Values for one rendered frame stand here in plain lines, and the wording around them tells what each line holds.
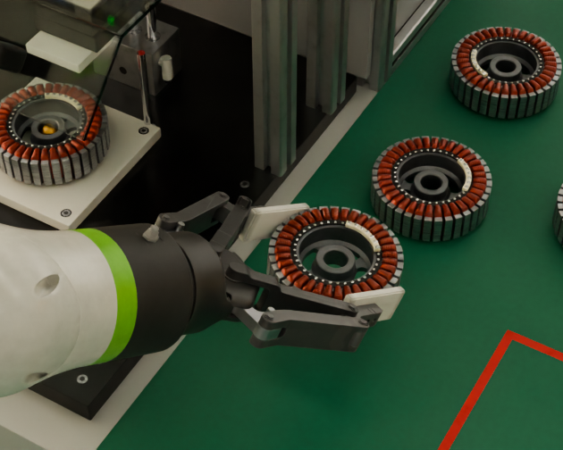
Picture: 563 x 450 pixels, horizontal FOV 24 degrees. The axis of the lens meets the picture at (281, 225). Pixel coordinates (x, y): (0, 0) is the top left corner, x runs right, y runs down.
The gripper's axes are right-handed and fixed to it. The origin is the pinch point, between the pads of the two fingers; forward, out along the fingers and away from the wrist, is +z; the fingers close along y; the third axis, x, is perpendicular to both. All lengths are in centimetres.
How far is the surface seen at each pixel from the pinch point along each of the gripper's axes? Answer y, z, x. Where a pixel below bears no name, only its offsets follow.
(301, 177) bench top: -15.5, 13.2, -2.6
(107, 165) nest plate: -25.9, -1.6, -7.6
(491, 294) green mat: 6.7, 15.9, -0.5
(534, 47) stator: -11.7, 35.7, 14.9
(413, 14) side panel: -24.2, 31.5, 11.5
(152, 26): -33.9, 5.3, 3.2
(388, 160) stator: -9.1, 15.7, 3.4
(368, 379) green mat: 6.6, 3.2, -7.9
